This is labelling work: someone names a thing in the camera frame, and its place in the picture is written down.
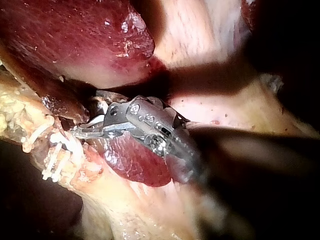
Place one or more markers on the right arm instrument jaw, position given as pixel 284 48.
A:
pixel 117 113
pixel 100 132

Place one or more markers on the right arm instrument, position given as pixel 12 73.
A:
pixel 160 130

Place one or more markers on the white clip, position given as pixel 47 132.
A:
pixel 71 145
pixel 96 120
pixel 37 136
pixel 52 162

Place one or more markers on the dark right arm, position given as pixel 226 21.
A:
pixel 252 160

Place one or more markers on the pale fatty tissue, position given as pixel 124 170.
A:
pixel 130 207
pixel 195 30
pixel 237 110

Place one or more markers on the dark red liver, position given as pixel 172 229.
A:
pixel 75 42

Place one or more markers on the gallbladder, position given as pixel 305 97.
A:
pixel 15 112

